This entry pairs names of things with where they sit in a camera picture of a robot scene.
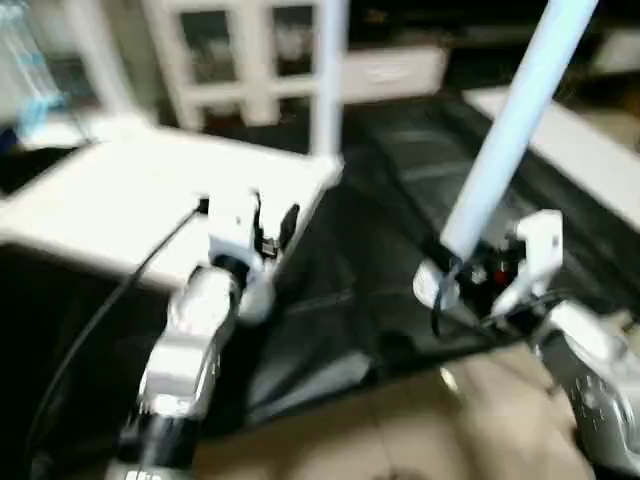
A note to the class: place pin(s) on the white plastic table top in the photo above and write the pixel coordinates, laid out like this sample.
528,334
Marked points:
130,200

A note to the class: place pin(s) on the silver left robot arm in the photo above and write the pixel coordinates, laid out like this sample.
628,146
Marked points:
190,340

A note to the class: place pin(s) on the white glass-door cabinet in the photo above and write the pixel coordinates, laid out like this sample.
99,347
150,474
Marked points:
240,60

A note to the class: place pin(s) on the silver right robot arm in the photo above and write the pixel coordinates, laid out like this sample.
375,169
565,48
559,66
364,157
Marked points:
590,370

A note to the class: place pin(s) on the white plastic table leg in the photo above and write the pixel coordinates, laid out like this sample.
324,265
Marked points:
510,130
100,60
330,80

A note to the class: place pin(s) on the black work mat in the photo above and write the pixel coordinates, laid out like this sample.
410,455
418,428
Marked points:
350,280

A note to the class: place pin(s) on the white sheet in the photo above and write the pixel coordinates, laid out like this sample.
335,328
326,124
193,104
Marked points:
580,150

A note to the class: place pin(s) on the white low drawer unit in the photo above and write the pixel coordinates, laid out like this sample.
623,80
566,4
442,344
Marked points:
395,72

